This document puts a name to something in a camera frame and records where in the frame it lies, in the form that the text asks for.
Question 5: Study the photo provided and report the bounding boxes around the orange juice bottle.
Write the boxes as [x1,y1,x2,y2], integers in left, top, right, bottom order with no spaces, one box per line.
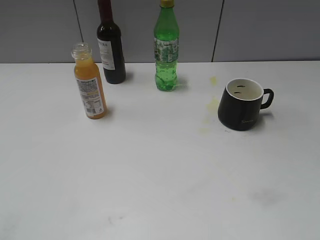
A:
[71,42,108,120]

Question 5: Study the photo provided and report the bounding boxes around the black mug white interior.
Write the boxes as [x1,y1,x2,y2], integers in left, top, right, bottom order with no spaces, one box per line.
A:
[218,78,274,131]

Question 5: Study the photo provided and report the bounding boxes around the dark red wine bottle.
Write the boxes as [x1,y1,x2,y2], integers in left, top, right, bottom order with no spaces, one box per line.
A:
[96,0,126,84]

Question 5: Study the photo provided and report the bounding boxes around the green soda bottle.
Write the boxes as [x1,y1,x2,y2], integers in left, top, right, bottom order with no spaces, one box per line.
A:
[153,0,180,92]

